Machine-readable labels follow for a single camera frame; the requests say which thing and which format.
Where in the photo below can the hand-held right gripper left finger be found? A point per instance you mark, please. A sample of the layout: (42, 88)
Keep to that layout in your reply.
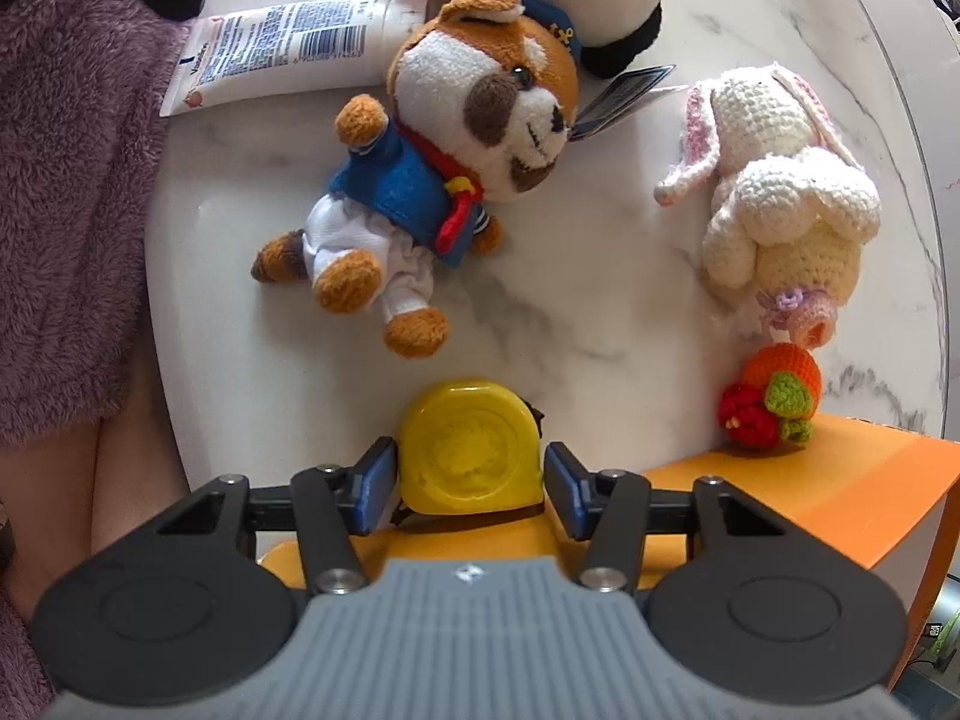
(375, 491)

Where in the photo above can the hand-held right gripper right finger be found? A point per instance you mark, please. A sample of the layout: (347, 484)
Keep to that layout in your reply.
(566, 495)

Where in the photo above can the yellow tape measure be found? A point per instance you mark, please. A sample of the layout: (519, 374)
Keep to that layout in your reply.
(465, 450)

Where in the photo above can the white lotion tube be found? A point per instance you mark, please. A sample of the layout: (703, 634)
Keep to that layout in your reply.
(285, 37)

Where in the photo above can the orange crochet carrot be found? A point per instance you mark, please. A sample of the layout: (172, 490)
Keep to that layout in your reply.
(780, 371)

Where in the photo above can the orange cardboard box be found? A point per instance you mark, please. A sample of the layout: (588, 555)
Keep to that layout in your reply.
(847, 480)

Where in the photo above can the brown dog plush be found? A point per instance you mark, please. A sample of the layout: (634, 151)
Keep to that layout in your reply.
(480, 90)

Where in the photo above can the white crochet bunny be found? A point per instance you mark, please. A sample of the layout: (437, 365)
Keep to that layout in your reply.
(780, 217)

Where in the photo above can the person's leg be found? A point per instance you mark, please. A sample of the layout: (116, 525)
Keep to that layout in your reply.
(139, 465)

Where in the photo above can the purple fuzzy clothing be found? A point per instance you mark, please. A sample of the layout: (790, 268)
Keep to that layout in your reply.
(67, 202)

